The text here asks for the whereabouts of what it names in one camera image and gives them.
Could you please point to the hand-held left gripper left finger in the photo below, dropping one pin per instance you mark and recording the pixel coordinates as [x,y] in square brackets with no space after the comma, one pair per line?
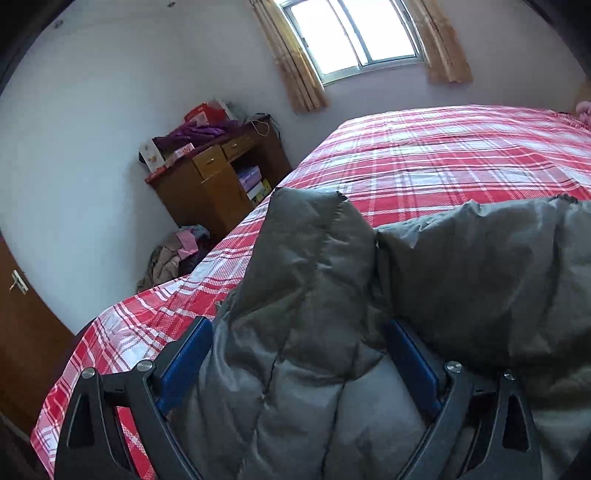
[184,364]

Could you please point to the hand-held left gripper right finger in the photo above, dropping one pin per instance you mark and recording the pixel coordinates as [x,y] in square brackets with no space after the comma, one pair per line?
[411,364]

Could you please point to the grey puffer jacket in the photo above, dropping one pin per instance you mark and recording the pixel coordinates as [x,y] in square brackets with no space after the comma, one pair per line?
[323,300]

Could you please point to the pile of clothes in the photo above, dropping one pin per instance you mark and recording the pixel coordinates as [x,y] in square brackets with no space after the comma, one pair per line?
[173,258]

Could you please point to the dark round table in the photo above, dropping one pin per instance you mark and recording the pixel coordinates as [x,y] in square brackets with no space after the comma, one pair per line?
[87,328]

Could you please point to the brown wooden door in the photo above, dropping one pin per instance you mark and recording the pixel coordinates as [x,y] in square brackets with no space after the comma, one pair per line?
[27,350]

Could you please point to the wooden desk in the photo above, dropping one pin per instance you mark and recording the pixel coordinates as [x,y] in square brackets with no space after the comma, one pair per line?
[198,194]

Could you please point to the yellow box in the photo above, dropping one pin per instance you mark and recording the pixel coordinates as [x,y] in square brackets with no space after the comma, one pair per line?
[261,191]

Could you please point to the purple box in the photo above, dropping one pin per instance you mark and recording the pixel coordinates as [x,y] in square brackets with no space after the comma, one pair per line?
[249,177]

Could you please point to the flat red box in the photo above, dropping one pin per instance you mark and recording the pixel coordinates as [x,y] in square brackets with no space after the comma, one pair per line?
[178,154]

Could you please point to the white upright box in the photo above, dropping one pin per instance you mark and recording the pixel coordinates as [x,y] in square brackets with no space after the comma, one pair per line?
[152,154]

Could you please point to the bed with red plaid sheet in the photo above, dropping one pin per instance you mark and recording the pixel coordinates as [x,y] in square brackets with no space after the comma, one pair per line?
[438,152]

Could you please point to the purple cloth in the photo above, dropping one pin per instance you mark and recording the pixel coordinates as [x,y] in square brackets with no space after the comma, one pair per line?
[198,134]

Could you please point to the pink folded quilt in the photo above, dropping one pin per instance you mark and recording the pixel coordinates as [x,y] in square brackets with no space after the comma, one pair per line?
[584,110]

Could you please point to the beige curtain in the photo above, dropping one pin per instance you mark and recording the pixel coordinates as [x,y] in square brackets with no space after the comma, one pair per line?
[295,64]
[443,46]

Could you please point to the sliding window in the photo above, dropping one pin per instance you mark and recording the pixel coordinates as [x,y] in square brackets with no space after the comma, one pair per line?
[355,37]

